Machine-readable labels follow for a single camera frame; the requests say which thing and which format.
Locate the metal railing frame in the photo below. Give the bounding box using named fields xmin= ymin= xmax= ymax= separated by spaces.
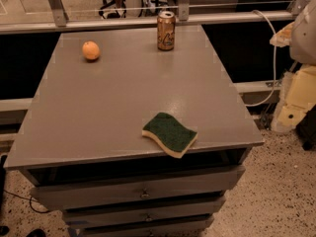
xmin=0 ymin=0 xmax=310 ymax=35

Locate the white cable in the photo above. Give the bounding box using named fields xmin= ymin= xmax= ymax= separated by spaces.
xmin=245 ymin=9 xmax=278 ymax=108

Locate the black floor cable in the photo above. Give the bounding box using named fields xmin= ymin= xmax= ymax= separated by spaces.
xmin=3 ymin=189 xmax=51 ymax=214

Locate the gold soda can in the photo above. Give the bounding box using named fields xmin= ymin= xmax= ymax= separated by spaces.
xmin=157 ymin=11 xmax=176 ymax=51

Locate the green and yellow sponge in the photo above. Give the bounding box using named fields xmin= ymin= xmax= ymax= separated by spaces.
xmin=141 ymin=113 xmax=198 ymax=159

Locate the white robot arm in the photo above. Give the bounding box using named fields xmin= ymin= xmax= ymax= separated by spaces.
xmin=270 ymin=0 xmax=316 ymax=132

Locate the black office chair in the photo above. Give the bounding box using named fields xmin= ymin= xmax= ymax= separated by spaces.
xmin=99 ymin=0 xmax=125 ymax=19

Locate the grey drawer cabinet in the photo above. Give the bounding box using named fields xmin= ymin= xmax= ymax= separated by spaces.
xmin=5 ymin=26 xmax=263 ymax=237

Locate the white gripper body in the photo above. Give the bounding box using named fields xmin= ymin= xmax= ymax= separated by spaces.
xmin=271 ymin=64 xmax=316 ymax=133

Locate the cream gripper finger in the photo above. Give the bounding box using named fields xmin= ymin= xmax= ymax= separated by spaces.
xmin=270 ymin=23 xmax=294 ymax=47

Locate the orange fruit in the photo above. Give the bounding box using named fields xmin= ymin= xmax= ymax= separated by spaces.
xmin=82 ymin=41 xmax=100 ymax=60

